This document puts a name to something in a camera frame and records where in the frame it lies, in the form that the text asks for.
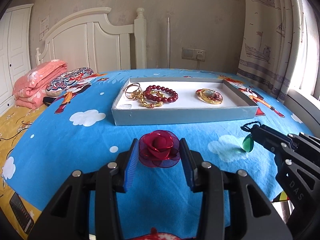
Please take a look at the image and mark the green pendant black cord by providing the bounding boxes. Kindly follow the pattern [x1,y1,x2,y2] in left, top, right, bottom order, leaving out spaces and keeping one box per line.
[240,121,262,153]

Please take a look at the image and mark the red fabric rose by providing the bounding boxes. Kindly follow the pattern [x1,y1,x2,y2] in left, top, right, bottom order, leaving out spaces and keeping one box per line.
[139,130,180,168]

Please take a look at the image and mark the gold bangle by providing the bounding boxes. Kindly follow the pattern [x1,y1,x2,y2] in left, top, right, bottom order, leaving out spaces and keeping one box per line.
[196,88,223,105]

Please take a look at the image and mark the gold chain bracelet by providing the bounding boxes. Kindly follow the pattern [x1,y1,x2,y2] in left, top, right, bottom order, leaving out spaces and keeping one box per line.
[135,90,166,109]

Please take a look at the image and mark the silver gold ring bangles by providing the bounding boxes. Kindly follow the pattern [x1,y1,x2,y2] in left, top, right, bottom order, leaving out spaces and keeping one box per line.
[124,82,143,100]

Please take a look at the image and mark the dark red bead bracelet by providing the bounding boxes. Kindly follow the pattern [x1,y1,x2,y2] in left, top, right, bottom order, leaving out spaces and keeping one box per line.
[143,84,179,104]

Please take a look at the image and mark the jade pendant pink knot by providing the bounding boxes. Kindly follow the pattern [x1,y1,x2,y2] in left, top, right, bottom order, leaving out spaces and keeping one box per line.
[202,89,215,100]

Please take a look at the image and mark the black remote on bed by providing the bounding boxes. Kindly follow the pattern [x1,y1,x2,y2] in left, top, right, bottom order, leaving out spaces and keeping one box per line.
[9,193,34,235]

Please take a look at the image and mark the blue cartoon tablecloth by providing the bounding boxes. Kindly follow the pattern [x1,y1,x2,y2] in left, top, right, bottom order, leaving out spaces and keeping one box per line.
[1,69,319,239]

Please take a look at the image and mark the yellow floral bedsheet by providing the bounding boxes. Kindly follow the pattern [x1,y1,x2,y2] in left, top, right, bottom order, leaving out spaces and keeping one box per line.
[0,106,46,239]

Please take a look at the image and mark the black fan on bed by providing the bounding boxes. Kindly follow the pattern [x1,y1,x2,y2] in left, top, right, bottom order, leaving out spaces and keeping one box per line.
[43,96,56,107]

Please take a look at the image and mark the ship print curtain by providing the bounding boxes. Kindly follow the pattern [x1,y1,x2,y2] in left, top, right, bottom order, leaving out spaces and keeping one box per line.
[237,0,303,102]

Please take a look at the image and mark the pink folded quilt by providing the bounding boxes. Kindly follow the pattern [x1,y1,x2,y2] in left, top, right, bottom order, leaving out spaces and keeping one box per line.
[12,59,67,109]

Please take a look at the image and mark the patterned pillow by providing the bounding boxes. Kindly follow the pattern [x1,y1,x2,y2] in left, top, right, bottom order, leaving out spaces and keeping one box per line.
[46,67,94,97]

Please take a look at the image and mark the grey shallow tray box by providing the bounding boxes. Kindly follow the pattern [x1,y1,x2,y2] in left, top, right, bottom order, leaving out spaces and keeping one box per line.
[111,77,258,126]

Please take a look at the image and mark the silver metal pole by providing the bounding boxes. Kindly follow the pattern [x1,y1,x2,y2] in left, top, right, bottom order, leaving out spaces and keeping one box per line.
[166,17,171,69]

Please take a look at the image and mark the white bed headboard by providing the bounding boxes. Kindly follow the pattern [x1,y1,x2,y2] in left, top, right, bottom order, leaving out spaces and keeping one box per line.
[35,7,147,73]

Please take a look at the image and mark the white wardrobe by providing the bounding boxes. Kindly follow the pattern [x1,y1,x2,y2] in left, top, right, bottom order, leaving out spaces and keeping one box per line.
[0,4,33,114]

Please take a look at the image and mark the black cord on bed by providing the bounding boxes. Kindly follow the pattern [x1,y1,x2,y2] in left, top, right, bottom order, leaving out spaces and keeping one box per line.
[0,119,33,140]

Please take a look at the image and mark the wall switch socket panel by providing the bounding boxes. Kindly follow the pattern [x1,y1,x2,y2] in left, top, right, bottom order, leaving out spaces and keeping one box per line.
[182,47,206,62]

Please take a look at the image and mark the wall paper notice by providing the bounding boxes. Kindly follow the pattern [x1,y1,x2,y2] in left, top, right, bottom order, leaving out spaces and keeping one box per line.
[39,15,49,41]

